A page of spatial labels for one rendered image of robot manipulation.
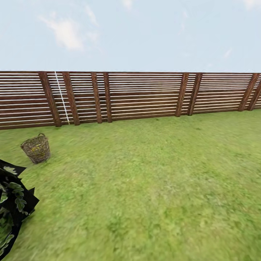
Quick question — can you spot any wicker basket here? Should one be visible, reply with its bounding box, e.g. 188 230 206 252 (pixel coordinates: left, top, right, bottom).
19 133 51 163

